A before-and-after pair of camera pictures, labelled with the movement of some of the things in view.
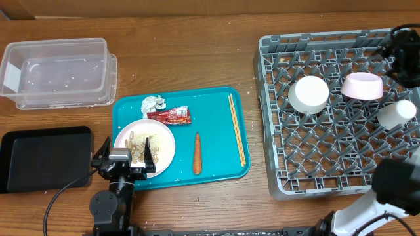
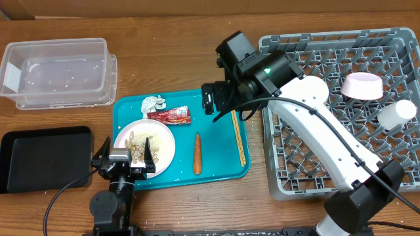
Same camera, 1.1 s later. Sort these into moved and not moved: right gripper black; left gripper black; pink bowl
Moved: right gripper black
Not moved: pink bowl; left gripper black
